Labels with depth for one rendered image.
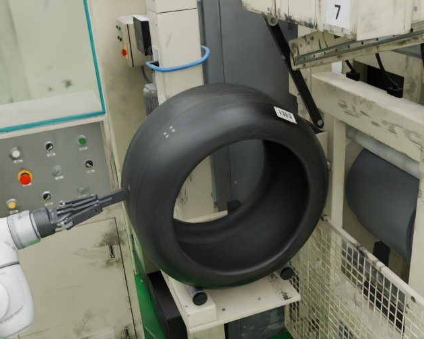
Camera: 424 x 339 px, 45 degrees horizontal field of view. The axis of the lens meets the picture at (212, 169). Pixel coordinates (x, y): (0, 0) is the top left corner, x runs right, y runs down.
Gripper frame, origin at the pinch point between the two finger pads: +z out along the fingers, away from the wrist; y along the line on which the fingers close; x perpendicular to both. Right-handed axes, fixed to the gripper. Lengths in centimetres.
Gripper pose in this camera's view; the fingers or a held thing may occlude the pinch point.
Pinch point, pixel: (112, 198)
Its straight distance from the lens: 140.2
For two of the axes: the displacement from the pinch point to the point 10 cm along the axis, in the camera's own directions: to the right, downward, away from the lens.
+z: 9.2, -3.3, 2.1
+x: 2.0, 8.6, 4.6
